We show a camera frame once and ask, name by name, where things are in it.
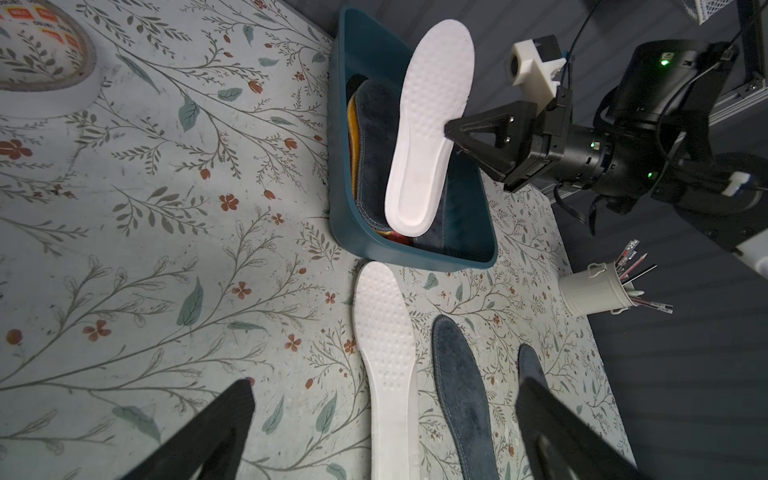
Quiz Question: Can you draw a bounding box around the yellow fleece insole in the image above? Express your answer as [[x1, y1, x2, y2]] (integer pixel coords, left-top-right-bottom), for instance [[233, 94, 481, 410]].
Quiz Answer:
[[347, 92, 360, 199]]

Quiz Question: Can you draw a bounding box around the patterned tape roll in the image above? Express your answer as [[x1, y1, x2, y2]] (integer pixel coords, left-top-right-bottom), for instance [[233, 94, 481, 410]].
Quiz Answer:
[[1, 1, 102, 119]]

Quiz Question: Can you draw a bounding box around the white wire mesh basket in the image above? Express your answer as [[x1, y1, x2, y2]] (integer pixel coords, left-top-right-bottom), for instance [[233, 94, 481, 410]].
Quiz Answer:
[[678, 0, 733, 25]]

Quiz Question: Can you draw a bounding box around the teal plastic storage box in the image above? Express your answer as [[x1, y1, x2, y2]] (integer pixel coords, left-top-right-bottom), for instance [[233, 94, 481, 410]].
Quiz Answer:
[[328, 6, 497, 272]]

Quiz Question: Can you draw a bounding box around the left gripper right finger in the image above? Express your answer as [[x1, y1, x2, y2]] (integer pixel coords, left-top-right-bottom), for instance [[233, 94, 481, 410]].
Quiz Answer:
[[516, 378, 645, 479]]

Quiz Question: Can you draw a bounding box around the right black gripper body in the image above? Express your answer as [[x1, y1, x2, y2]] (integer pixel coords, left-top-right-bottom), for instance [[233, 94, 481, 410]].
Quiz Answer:
[[503, 39, 738, 213]]

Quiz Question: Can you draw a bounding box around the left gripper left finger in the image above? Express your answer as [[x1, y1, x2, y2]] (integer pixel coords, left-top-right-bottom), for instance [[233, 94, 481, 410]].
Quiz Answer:
[[124, 380, 255, 479]]

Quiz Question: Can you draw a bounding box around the white insole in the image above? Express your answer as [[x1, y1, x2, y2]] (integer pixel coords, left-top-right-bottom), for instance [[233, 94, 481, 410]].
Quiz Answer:
[[384, 19, 475, 237], [353, 262, 419, 479]]

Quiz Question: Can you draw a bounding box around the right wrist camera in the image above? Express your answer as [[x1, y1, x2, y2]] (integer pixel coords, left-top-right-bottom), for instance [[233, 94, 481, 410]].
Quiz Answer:
[[506, 35, 566, 113]]

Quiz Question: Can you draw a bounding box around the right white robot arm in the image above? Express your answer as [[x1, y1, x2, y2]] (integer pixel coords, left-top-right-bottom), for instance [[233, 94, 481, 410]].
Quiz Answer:
[[444, 36, 767, 274]]

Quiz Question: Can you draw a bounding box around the white pen cup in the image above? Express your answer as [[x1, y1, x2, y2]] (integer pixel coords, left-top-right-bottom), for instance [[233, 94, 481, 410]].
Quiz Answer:
[[557, 238, 674, 318]]

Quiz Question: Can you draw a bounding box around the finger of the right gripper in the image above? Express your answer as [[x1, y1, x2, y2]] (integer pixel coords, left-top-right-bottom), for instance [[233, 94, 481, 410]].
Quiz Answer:
[[444, 101, 537, 147], [461, 140, 540, 183]]

